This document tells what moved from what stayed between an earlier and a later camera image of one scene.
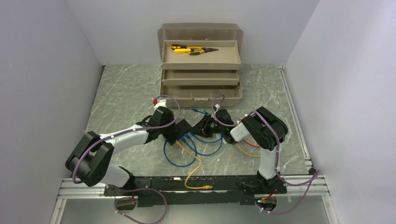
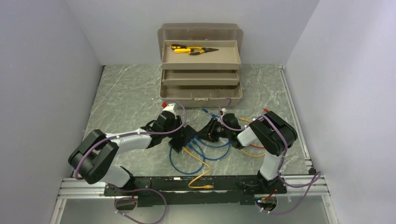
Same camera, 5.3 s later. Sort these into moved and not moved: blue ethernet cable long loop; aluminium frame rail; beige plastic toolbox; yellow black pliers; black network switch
Moved: blue ethernet cable long loop; black network switch
Not moved: beige plastic toolbox; aluminium frame rail; yellow black pliers
